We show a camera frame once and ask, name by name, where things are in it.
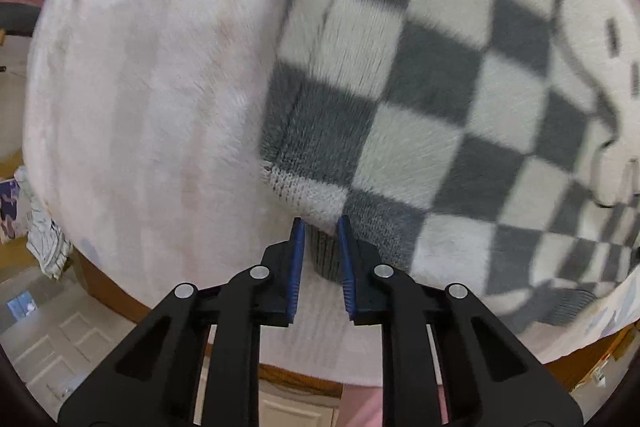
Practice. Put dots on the grey white checkered sweater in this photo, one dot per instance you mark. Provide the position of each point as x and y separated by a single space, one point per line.
494 143

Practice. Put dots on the crumpled white cloth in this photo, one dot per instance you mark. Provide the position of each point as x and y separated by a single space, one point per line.
45 239

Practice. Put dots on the white patterned bed sheet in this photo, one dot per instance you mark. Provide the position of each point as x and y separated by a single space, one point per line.
143 123

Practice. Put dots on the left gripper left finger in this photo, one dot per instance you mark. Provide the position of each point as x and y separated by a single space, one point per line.
193 360

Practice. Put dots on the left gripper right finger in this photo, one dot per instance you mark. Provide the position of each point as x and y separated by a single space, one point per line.
447 359

